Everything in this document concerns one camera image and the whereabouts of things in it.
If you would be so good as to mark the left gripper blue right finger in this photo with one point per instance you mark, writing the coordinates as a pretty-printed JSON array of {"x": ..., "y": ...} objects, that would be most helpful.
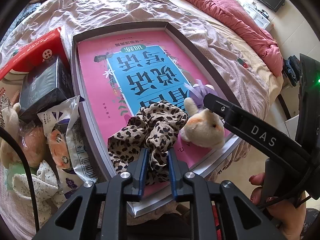
[{"x": 175, "y": 175}]

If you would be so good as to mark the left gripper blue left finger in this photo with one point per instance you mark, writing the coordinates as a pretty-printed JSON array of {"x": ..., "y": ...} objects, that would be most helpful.
[{"x": 139, "y": 176}]

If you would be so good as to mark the leopard print scrunchie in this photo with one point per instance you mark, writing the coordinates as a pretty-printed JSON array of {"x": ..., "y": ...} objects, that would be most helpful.
[{"x": 155, "y": 128}]

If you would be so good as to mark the cream plush bear toy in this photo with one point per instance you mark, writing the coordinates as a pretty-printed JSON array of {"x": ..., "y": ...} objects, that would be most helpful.
[{"x": 203, "y": 128}]

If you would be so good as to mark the peach item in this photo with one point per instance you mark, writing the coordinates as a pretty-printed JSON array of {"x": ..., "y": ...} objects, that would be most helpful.
[{"x": 33, "y": 143}]

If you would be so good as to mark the right hand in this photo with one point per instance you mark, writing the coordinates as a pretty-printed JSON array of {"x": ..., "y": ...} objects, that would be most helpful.
[{"x": 292, "y": 218}]

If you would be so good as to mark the dark shallow tray box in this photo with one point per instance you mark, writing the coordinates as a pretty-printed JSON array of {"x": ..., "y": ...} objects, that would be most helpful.
[{"x": 155, "y": 97}]

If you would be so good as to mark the pink and blue book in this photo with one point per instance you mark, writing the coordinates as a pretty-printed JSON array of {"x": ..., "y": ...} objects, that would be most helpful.
[{"x": 140, "y": 92}]

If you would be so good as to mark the lilac dotted bed sheet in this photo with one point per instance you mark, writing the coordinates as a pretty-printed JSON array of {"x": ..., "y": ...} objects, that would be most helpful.
[{"x": 256, "y": 89}]

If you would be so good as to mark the dark navy box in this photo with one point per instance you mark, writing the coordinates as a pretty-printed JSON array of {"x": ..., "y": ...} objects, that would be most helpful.
[{"x": 45, "y": 86}]

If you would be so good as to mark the pink quilted blanket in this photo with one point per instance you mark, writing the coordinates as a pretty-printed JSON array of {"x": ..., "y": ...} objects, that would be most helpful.
[{"x": 233, "y": 15}]

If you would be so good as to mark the red white tissue pack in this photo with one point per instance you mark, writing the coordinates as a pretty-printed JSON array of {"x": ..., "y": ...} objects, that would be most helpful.
[{"x": 37, "y": 52}]

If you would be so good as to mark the white drawer cabinet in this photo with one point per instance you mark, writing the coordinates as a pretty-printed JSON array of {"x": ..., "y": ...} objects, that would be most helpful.
[{"x": 258, "y": 17}]

